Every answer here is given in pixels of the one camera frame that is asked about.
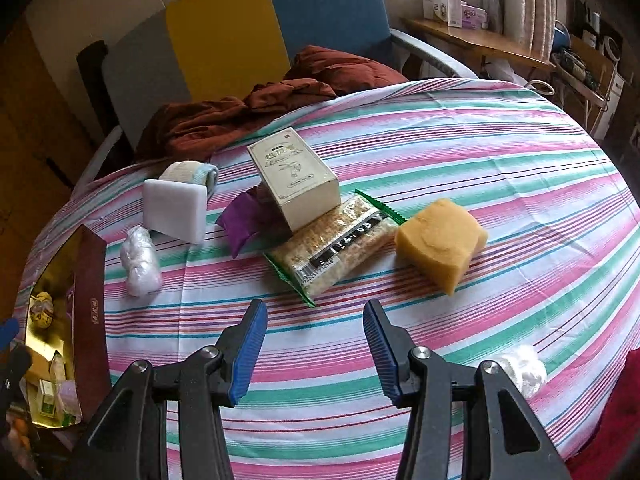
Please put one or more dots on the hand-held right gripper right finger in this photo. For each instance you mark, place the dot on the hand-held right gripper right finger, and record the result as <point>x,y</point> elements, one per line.
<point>382,355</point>

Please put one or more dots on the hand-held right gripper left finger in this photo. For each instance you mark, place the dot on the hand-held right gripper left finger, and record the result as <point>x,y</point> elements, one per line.
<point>247,355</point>

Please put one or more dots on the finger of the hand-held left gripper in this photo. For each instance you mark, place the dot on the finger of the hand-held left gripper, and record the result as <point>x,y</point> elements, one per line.
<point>12,372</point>
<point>7,332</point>

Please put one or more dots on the yellow patterned ball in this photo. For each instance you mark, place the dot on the yellow patterned ball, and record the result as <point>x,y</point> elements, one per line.
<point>42,308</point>

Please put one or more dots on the green white carton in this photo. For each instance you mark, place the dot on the green white carton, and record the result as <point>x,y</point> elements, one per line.
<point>48,395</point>

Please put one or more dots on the maroon gold tin box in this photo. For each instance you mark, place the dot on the maroon gold tin box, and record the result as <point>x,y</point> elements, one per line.
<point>90,320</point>

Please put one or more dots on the clear green-edged snack packet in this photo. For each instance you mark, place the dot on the clear green-edged snack packet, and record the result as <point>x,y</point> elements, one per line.
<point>330,252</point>

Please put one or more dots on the yellow sponge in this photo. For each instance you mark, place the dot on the yellow sponge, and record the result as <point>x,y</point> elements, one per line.
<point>435,240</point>

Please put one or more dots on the purple pouch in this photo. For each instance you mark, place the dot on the purple pouch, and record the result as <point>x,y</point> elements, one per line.
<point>242,222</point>

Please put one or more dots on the white plastic bag wad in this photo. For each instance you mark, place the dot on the white plastic bag wad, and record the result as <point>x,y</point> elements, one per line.
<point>522,367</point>
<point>140,265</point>

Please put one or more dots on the white foam block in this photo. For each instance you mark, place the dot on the white foam block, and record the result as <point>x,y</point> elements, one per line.
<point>172,210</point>

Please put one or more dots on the beige carton box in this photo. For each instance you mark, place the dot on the beige carton box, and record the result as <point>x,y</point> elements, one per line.
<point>290,175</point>

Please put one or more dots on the beige blue sock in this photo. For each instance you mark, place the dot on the beige blue sock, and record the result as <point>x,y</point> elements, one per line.
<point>187,170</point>

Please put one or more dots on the wooden wardrobe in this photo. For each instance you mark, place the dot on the wooden wardrobe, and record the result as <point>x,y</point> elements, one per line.
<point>30,125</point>

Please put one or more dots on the brown crumpled cloth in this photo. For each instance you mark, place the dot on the brown crumpled cloth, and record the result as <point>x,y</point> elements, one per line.
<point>200,125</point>

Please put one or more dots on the red cloth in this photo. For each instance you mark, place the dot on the red cloth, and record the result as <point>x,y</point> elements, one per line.
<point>615,420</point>

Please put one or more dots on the grey yellow blue chair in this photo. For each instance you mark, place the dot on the grey yellow blue chair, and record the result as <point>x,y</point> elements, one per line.
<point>225,35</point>

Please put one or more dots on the wooden shelf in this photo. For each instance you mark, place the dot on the wooden shelf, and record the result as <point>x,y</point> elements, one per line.
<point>475,42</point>

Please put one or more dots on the white metal rack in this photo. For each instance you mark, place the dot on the white metal rack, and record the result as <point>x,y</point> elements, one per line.
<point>587,87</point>

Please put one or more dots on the small white box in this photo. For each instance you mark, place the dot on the small white box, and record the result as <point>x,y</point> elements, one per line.
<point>435,8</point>

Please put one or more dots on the purple box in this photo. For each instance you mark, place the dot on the purple box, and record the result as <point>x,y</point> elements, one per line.
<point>473,16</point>

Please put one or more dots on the tall white box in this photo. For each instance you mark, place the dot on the tall white box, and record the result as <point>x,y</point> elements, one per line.
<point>454,5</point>

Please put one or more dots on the blue basin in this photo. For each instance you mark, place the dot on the blue basin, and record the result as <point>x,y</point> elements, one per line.
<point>561,35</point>

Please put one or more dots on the patterned curtain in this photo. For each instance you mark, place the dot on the patterned curtain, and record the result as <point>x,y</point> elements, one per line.
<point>525,0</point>

